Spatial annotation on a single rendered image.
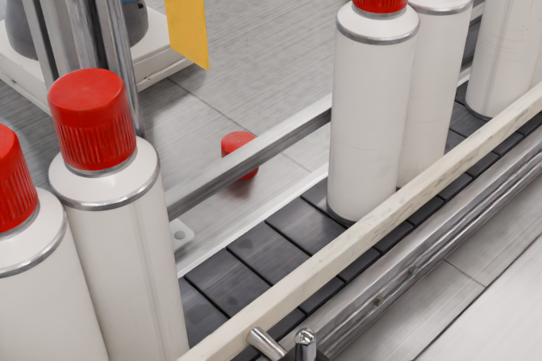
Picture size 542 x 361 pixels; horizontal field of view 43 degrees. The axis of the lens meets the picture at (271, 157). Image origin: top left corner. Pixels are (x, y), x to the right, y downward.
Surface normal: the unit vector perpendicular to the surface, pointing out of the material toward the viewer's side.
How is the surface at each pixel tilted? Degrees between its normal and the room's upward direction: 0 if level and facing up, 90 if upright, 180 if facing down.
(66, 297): 90
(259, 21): 0
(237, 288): 0
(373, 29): 42
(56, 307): 90
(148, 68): 90
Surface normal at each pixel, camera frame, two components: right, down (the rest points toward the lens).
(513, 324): -0.01, -0.76
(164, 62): 0.72, 0.44
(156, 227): 0.88, 0.29
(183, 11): -0.73, 0.46
